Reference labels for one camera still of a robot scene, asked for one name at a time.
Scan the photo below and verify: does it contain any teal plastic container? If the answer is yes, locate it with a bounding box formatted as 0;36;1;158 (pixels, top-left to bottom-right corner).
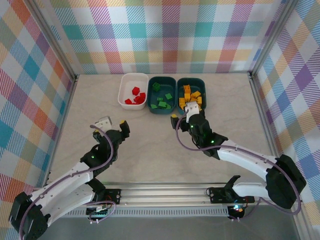
176;77;207;111
146;76;177;116

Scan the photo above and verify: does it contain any white plastic container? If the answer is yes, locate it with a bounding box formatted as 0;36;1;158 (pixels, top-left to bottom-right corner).
117;72;149;111

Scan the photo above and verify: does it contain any black controller board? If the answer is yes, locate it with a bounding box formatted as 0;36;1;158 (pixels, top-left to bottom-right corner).
227;204;245;220
86;204;112;218

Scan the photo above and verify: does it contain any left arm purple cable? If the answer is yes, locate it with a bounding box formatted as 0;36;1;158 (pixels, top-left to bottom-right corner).
19;124;118;240

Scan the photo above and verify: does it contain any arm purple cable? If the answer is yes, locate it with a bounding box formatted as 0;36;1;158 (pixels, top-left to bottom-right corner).
19;124;118;240
175;111;302;222

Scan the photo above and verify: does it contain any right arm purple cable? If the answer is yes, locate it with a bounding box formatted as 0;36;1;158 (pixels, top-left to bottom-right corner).
175;111;302;222

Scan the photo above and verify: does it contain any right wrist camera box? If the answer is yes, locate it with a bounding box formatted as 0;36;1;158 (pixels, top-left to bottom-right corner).
184;101;201;123

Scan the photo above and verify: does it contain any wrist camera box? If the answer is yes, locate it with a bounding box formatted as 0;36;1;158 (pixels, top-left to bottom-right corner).
98;115;113;131
184;101;201;123

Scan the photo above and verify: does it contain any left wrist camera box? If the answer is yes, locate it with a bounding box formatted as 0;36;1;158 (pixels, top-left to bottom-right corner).
98;115;113;131

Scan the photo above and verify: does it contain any aluminium side rail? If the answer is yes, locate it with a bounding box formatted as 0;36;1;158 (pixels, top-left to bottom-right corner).
42;74;80;188
248;72;288;186

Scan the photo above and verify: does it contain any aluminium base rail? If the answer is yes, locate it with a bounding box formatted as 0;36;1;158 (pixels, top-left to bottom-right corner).
26;183;304;209

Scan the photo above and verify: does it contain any grey slotted cable duct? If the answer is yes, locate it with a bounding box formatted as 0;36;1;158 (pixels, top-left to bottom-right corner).
39;209;231;218

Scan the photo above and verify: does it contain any aluminium frame post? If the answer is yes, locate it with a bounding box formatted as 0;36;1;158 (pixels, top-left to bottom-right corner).
248;0;300;80
29;0;80;83

